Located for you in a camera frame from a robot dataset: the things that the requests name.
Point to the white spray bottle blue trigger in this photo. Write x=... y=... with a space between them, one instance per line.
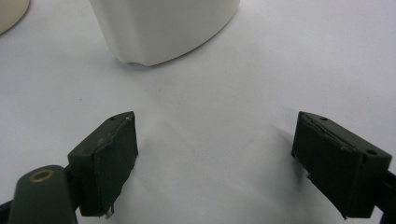
x=162 y=28

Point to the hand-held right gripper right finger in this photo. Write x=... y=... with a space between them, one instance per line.
x=339 y=168

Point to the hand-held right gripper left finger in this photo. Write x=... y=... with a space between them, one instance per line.
x=106 y=165

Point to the white table mat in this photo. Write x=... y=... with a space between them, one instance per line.
x=218 y=124

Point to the cream pump bottle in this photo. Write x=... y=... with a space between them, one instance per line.
x=11 y=12

